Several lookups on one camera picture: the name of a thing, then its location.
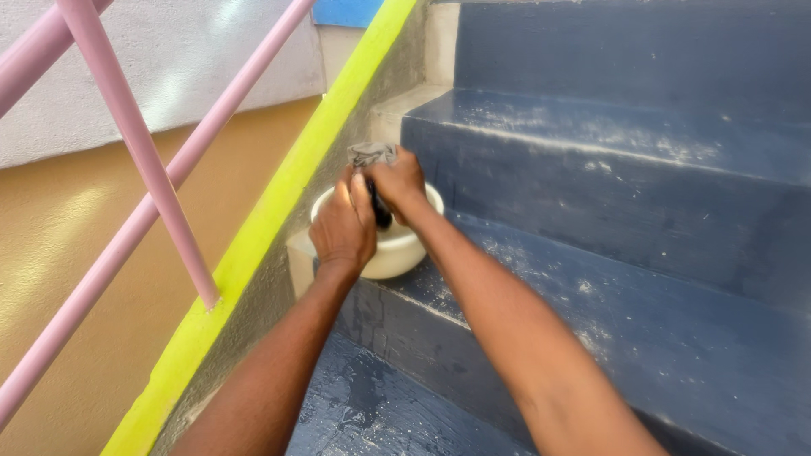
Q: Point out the person's left hand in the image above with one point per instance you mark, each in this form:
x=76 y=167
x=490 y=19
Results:
x=342 y=231

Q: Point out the pink metal stair railing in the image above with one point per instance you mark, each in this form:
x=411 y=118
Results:
x=133 y=164

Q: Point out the person's right hand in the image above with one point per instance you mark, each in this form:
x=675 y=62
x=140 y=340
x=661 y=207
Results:
x=399 y=180

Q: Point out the white plastic bowl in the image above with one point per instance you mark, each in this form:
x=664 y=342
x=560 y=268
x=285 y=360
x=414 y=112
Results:
x=396 y=244

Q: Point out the grey cleaning cloth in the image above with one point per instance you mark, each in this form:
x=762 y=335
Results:
x=372 y=158

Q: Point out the person's right fingers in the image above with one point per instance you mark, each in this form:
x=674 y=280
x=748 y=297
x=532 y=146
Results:
x=379 y=179

